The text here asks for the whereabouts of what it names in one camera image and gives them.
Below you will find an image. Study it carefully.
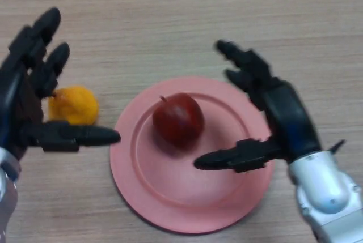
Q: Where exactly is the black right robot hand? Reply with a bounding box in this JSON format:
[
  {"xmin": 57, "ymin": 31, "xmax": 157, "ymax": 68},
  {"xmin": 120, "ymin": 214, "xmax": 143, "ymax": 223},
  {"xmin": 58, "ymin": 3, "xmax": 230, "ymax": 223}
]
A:
[{"xmin": 193, "ymin": 40, "xmax": 324, "ymax": 174}]

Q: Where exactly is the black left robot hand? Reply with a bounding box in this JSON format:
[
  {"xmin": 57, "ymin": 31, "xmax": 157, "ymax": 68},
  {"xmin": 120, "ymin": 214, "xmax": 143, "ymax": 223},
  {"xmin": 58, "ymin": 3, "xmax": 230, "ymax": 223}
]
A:
[{"xmin": 0, "ymin": 7, "xmax": 121, "ymax": 161}]

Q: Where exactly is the red apple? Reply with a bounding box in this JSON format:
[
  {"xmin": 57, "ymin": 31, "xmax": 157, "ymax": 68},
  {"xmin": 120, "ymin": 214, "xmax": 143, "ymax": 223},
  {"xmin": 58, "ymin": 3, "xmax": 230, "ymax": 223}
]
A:
[{"xmin": 152, "ymin": 92, "xmax": 205, "ymax": 152}]

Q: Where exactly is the pink round plate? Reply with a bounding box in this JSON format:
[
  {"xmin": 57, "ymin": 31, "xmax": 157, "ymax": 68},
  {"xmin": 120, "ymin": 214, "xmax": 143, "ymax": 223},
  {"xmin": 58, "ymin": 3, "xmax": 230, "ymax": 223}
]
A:
[{"xmin": 109, "ymin": 76, "xmax": 275, "ymax": 235}]

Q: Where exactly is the yellow pear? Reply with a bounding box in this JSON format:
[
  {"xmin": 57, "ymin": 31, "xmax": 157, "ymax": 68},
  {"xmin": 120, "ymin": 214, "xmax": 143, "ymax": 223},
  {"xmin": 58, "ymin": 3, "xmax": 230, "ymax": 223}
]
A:
[{"xmin": 47, "ymin": 84, "xmax": 99, "ymax": 126}]

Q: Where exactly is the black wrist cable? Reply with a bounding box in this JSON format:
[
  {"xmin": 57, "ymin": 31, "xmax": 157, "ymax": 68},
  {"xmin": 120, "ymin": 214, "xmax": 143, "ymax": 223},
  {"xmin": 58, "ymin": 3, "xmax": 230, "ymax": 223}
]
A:
[{"xmin": 328, "ymin": 139, "xmax": 347, "ymax": 153}]

